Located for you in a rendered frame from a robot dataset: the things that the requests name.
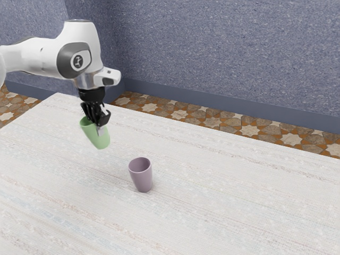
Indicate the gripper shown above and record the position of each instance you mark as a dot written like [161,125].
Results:
[91,95]

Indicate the green cup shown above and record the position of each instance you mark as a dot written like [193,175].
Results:
[97,136]

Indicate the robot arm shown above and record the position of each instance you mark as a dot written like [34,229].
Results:
[40,57]

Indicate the purple cup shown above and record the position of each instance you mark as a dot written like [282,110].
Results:
[140,174]

